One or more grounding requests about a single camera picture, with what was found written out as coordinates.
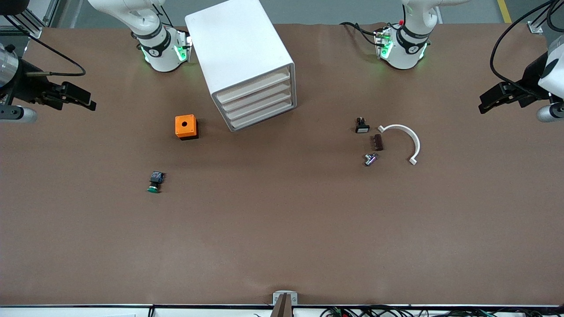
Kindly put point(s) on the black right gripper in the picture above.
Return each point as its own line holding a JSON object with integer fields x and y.
{"x": 27, "y": 85}

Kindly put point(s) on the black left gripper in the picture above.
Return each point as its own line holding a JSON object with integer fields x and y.
{"x": 530, "y": 81}

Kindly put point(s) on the green mushroom push button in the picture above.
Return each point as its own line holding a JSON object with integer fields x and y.
{"x": 156, "y": 179}

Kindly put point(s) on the white plastic drawer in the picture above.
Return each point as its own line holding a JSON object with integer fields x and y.
{"x": 253, "y": 86}
{"x": 260, "y": 105}
{"x": 262, "y": 115}
{"x": 257, "y": 96}

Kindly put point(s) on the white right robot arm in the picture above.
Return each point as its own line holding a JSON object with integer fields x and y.
{"x": 163, "y": 48}

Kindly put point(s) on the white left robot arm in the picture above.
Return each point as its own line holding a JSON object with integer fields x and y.
{"x": 405, "y": 53}

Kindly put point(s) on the black white push button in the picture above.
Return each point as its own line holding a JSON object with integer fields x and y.
{"x": 362, "y": 127}

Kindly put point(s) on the white drawer cabinet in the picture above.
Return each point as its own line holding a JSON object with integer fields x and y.
{"x": 238, "y": 44}

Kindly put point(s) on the brown terminal block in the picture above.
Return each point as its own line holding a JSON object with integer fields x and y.
{"x": 377, "y": 142}

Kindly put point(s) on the small aluminium corner bracket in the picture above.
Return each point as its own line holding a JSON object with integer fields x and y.
{"x": 536, "y": 27}

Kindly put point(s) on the white curved plastic bracket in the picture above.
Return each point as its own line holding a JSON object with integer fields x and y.
{"x": 414, "y": 138}

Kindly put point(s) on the aluminium frame profile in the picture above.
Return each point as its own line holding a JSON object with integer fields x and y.
{"x": 33, "y": 20}

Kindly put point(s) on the orange button enclosure box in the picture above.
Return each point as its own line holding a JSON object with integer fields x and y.
{"x": 185, "y": 126}

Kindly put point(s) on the white table edge rail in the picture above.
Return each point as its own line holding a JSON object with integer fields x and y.
{"x": 79, "y": 311}

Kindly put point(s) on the grey table edge bracket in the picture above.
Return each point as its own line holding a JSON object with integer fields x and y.
{"x": 285, "y": 300}

